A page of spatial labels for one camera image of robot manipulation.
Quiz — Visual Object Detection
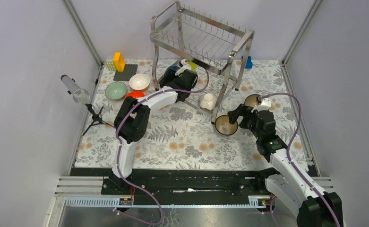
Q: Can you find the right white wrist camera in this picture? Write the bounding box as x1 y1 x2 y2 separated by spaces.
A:
252 98 272 113

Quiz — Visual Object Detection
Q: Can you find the silver microphone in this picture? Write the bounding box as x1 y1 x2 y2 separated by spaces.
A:
60 75 91 105

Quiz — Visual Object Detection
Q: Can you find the purple cable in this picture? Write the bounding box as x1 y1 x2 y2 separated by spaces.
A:
257 92 342 227
112 66 211 226

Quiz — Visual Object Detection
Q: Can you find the orange toy block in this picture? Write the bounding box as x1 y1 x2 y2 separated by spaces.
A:
113 52 125 72

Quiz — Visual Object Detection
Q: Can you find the white orange-rimmed bowl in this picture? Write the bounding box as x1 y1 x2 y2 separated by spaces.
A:
129 73 150 91

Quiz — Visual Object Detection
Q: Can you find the blue tan-inside bowl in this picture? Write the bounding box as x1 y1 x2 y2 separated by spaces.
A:
244 94 261 107

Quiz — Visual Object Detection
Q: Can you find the mint green floral bowl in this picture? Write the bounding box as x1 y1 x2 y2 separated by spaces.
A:
105 82 128 100

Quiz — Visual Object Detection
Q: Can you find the yellow-green bowl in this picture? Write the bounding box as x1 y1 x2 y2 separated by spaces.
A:
187 61 197 72

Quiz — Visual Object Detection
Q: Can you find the large white bowl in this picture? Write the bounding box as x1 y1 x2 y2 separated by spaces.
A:
244 94 262 112

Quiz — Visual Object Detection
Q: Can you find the brown rimmed tan bowl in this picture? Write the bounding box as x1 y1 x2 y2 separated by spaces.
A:
215 115 238 136

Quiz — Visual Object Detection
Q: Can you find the steel two-tier dish rack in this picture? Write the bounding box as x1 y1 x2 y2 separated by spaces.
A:
150 0 255 123

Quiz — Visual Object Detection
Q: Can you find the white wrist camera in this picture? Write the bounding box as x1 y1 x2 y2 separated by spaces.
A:
252 98 272 113
175 60 192 76

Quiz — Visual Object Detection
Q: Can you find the dark blue bowl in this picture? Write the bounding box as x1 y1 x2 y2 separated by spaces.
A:
163 65 180 78

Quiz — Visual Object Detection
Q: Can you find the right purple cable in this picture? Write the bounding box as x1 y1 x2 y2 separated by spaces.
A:
257 92 342 227

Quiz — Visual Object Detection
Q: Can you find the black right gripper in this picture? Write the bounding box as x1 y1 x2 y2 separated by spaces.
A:
227 104 262 140

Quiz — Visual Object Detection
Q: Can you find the orange bowl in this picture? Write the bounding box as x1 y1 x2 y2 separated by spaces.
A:
126 90 145 99

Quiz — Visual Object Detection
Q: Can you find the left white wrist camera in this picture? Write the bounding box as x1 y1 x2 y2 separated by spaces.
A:
175 60 192 76

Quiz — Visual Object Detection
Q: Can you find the floral table mat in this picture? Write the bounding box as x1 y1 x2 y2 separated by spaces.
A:
74 60 308 171

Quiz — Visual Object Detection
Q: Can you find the blue toy block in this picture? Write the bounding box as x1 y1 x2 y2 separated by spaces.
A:
240 56 253 69

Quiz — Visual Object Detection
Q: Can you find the small white cup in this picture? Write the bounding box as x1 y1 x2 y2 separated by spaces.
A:
199 93 217 110

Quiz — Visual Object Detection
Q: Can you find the grey building baseplate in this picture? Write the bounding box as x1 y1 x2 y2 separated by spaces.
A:
113 64 138 81

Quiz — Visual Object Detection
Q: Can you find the black microphone tripod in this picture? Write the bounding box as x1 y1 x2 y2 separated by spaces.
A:
81 104 115 136

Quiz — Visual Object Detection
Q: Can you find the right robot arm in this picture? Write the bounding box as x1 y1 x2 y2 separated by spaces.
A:
228 104 344 227

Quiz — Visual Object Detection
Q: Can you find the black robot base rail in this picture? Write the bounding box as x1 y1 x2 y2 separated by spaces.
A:
101 167 279 206

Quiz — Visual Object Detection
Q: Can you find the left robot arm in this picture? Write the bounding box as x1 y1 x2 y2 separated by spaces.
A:
112 69 198 194

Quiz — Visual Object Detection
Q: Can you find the light green toy block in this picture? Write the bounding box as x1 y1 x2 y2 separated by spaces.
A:
105 61 117 71

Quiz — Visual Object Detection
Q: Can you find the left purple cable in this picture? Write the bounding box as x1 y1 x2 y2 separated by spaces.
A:
112 66 211 226

